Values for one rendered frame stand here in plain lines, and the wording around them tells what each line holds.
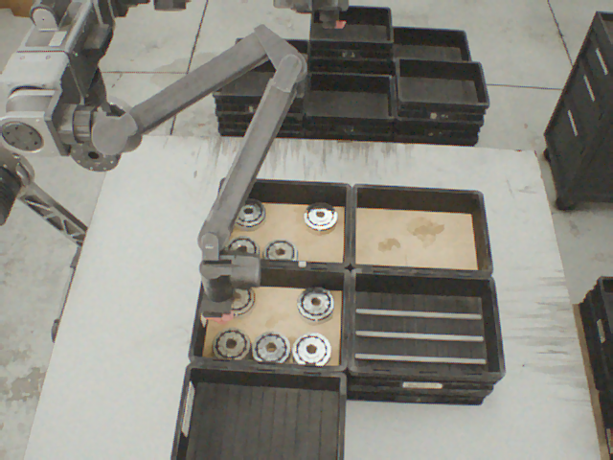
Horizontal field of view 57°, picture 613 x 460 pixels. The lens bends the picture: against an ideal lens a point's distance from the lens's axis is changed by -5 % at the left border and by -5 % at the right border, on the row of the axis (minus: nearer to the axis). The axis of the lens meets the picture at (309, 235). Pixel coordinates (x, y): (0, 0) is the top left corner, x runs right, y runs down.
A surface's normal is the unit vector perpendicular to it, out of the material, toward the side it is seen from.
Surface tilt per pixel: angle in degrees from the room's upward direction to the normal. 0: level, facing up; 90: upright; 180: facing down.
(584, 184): 90
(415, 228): 0
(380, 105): 0
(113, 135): 45
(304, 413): 0
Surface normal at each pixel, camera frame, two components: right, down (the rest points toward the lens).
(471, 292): -0.06, 0.82
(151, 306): 0.00, -0.57
